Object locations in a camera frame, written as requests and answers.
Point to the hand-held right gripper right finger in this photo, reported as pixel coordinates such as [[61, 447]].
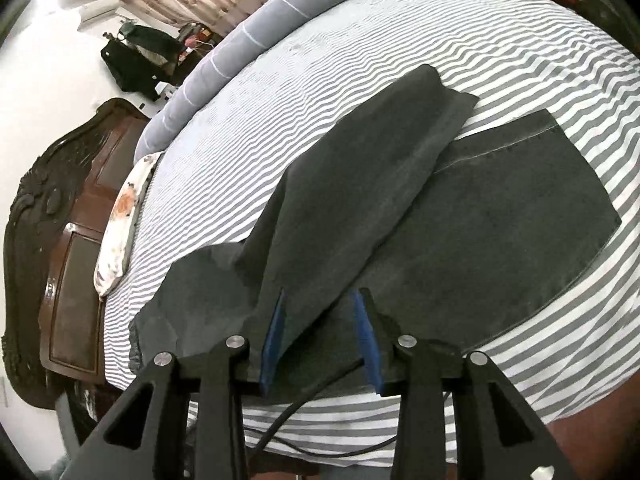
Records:
[[365, 340]]

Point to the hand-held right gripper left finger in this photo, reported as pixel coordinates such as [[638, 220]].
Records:
[[272, 342]]

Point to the dark grey pants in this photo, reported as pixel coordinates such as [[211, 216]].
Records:
[[350, 200]]

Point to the white floral pillow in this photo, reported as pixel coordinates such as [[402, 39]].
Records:
[[122, 210]]

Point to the carved dark wooden headboard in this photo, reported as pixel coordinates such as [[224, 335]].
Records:
[[65, 260]]

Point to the grey white striped bed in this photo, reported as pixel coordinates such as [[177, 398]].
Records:
[[350, 60]]

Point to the grey blue striped duvet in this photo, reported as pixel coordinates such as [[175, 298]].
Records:
[[250, 40]]

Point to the black hanging clothes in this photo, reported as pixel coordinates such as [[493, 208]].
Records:
[[130, 65]]

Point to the white air conditioner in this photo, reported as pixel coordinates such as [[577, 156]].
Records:
[[100, 10]]

